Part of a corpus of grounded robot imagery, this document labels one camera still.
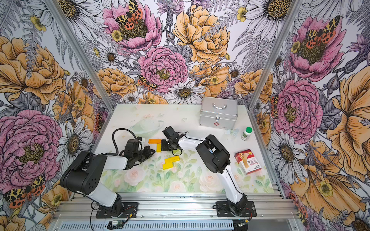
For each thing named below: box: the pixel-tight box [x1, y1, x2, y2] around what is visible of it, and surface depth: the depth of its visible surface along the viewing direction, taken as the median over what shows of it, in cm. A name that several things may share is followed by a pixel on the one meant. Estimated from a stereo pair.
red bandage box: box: [234, 148, 263, 175], surface depth 89 cm
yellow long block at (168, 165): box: [162, 161, 173, 170], surface depth 91 cm
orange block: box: [148, 139, 162, 144], surface depth 103 cm
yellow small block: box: [156, 143, 162, 153], surface depth 100 cm
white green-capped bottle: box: [240, 126, 253, 142], surface depth 99 cm
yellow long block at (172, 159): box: [164, 155, 181, 165], surface depth 93 cm
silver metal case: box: [198, 96, 238, 130], surface depth 103 cm
